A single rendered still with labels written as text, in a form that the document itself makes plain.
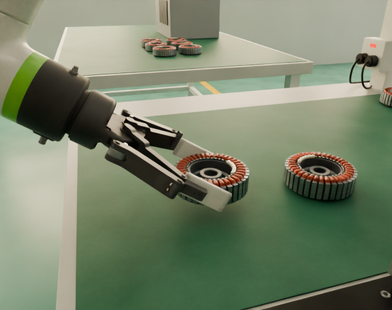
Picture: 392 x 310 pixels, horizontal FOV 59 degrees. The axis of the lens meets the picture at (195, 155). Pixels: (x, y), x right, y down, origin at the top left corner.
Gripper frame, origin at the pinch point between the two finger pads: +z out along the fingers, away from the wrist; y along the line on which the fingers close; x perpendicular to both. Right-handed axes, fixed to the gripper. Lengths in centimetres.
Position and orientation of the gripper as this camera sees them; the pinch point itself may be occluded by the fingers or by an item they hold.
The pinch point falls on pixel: (208, 176)
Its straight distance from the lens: 51.7
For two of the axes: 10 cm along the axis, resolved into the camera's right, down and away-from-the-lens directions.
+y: 1.0, 4.2, -9.0
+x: 5.1, -8.0, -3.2
